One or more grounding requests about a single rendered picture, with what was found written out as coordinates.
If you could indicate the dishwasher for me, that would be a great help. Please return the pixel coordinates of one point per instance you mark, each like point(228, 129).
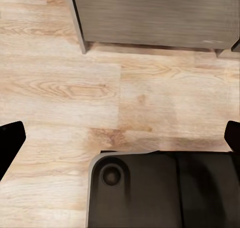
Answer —
point(211, 24)

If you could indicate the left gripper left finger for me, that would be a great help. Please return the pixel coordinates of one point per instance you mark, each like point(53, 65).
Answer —
point(12, 137)

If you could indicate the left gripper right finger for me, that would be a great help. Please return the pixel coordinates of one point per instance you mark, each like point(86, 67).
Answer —
point(232, 137)

